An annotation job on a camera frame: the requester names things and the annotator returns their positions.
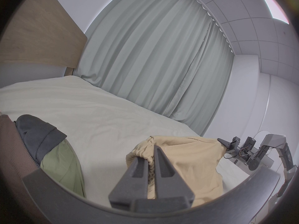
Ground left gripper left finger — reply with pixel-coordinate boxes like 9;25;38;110
109;156;150;212

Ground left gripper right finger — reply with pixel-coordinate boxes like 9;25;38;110
153;146;195;210

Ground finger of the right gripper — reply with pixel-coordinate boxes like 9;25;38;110
217;138;233;152

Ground beige shorts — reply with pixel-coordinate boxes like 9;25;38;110
126;135;226;203

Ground bed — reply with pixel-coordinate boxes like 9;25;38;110
0;0;251;205

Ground green garment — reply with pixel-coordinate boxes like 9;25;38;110
40;139;87;198

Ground dark grey garment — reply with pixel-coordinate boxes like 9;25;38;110
14;114;68;164

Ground grey-green curtain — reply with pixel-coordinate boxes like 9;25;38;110
74;0;235;137

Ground brown garment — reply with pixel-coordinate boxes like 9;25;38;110
0;114;47;219

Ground ceiling light panel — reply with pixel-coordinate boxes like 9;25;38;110
259;0;290;24

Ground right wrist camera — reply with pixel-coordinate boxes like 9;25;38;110
243;137;256;152

